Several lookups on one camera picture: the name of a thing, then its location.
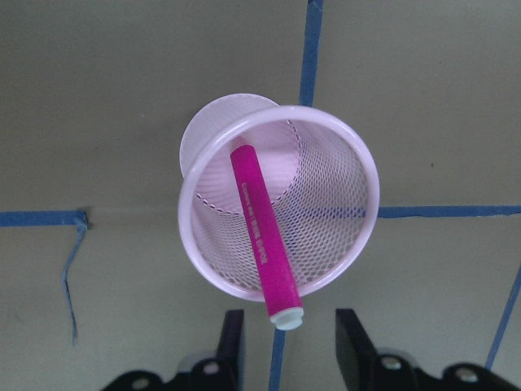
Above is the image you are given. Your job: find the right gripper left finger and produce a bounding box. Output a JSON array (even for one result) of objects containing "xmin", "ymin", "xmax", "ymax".
[{"xmin": 190, "ymin": 310, "xmax": 244, "ymax": 390}]

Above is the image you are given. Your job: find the pink marker pen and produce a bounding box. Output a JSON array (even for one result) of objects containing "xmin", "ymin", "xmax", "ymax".
[{"xmin": 230, "ymin": 145, "xmax": 304, "ymax": 331}]

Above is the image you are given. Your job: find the pink mesh cup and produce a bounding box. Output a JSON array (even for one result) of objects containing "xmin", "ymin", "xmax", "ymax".
[{"xmin": 177, "ymin": 93, "xmax": 382, "ymax": 305}]

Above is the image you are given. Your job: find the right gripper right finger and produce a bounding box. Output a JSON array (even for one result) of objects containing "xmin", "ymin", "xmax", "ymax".
[{"xmin": 335, "ymin": 309, "xmax": 415, "ymax": 390}]

